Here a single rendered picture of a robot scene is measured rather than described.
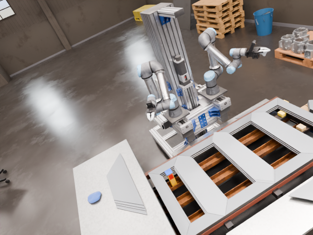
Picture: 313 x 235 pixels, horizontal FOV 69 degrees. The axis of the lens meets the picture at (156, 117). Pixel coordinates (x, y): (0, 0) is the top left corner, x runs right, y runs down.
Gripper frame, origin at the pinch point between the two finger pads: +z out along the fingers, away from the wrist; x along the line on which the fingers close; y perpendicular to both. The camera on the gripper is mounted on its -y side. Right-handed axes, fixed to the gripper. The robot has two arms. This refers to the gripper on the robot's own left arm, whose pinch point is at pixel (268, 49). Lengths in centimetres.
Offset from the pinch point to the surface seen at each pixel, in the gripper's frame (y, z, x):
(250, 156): 50, 6, 81
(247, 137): 71, -12, 48
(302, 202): 57, 49, 101
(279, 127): 56, 16, 39
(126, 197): 16, -54, 164
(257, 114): 57, -7, 27
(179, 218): 40, -19, 154
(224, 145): 51, -20, 76
